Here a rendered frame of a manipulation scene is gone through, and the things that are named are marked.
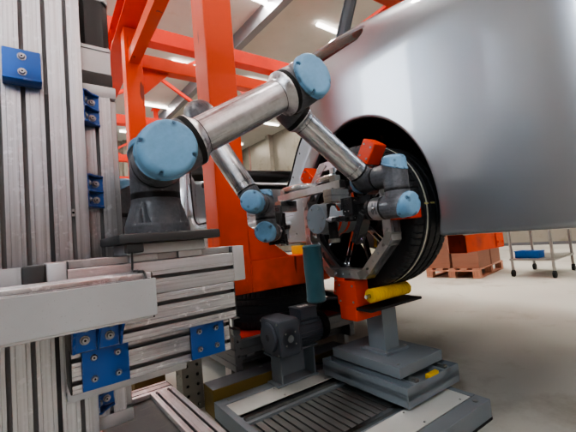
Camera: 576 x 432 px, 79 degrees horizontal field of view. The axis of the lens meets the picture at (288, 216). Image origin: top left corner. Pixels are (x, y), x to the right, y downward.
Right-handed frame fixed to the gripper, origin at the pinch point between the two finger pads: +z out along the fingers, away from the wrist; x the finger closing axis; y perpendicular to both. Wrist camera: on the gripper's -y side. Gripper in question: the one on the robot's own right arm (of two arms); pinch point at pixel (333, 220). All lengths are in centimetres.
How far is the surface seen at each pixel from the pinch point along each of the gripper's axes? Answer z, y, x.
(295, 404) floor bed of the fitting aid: 32, -77, 1
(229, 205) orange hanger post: 60, 14, 12
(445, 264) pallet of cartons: 188, -61, -392
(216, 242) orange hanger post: 65, -4, 18
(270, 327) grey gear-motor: 45, -45, 3
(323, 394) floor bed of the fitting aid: 32, -78, -15
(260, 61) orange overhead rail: 306, 250, -174
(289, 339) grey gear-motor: 39, -51, -3
